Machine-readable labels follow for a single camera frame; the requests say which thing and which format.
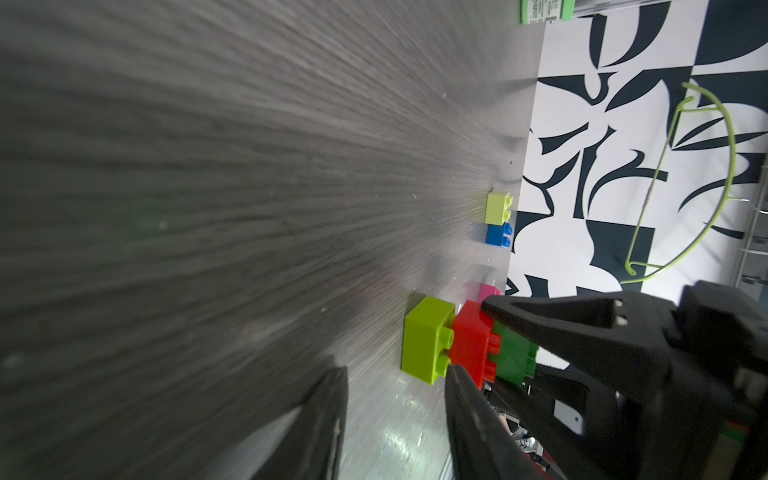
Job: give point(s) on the red lego brick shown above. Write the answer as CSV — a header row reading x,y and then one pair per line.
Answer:
x,y
474,341

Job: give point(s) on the lime lego brick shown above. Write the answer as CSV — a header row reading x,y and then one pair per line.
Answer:
x,y
427,339

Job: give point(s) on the yellow-green lego brick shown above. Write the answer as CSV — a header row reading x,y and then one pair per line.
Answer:
x,y
498,208

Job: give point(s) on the green lego brick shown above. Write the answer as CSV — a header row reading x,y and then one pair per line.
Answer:
x,y
516,359

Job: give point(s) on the blue lego brick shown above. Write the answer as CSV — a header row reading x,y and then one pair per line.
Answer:
x,y
500,235

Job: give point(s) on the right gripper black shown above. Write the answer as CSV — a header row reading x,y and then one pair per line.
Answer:
x,y
692,403

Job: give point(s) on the pink lego brick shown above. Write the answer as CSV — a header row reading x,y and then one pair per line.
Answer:
x,y
486,291

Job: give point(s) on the green lidded jar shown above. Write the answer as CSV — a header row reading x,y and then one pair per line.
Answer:
x,y
546,11

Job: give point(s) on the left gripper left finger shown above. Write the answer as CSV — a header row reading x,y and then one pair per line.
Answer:
x,y
312,447

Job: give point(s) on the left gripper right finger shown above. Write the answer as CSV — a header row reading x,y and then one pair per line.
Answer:
x,y
480,447

